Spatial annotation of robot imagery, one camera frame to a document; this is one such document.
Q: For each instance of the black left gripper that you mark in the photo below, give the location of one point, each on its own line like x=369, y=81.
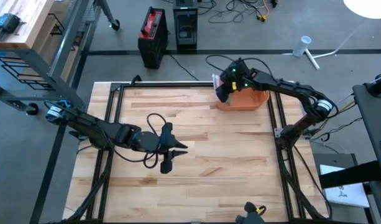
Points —
x=167, y=146

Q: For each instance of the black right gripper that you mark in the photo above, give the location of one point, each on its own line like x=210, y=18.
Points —
x=229, y=88

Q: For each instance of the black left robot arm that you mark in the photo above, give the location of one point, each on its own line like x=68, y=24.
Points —
x=97, y=129

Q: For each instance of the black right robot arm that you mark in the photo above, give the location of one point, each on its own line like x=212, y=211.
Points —
x=296, y=90

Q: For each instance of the yellow tag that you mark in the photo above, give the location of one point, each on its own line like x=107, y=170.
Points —
x=234, y=85

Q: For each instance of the orange plastic tub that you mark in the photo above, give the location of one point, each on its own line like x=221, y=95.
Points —
x=249, y=101

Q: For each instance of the black computer tower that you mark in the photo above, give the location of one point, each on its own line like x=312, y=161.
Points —
x=185, y=25

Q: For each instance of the white cylinder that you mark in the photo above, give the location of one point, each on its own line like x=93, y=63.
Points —
x=302, y=46

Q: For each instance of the red and black power box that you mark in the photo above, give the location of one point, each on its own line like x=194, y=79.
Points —
x=153, y=37

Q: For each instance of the grey box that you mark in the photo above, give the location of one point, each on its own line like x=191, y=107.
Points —
x=333, y=160

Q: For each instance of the black rig base bar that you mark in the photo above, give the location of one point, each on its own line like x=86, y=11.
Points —
x=50, y=174

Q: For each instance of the black side desk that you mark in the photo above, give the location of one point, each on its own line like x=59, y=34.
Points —
x=373, y=124

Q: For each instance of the black cylinder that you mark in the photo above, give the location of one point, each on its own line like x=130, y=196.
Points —
x=378, y=85

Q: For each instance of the white paper box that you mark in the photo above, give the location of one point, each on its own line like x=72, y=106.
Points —
x=345, y=193

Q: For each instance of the white round-top stand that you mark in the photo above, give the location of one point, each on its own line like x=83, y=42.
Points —
x=364, y=6

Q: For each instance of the wooden table on casters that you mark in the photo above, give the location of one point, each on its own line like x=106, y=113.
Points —
x=22, y=18

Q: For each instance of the black table edge rail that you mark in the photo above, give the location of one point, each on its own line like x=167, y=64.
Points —
x=177, y=84
x=190, y=222

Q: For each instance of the black table side rail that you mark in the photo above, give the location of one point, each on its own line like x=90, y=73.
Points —
x=285, y=186
x=109, y=174

